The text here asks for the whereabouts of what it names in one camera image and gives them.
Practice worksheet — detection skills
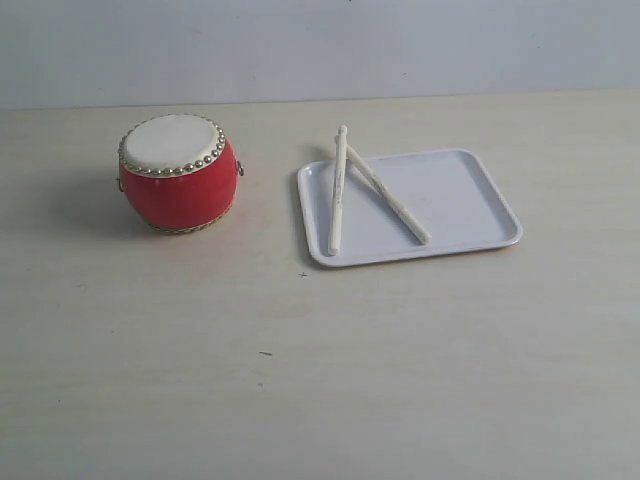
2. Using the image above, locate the white rectangular tray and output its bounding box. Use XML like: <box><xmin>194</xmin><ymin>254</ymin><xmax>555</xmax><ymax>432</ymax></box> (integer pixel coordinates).
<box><xmin>297</xmin><ymin>149</ymin><xmax>523</xmax><ymax>267</ymax></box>

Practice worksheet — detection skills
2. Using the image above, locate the white drumstick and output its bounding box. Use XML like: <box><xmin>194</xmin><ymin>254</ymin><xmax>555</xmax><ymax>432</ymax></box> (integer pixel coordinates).
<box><xmin>335</xmin><ymin>136</ymin><xmax>431</xmax><ymax>245</ymax></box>
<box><xmin>328</xmin><ymin>125</ymin><xmax>348</xmax><ymax>256</ymax></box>

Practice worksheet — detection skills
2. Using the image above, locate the small red drum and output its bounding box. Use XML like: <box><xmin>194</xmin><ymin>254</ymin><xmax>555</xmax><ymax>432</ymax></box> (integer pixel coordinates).
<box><xmin>118</xmin><ymin>114</ymin><xmax>244</xmax><ymax>233</ymax></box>

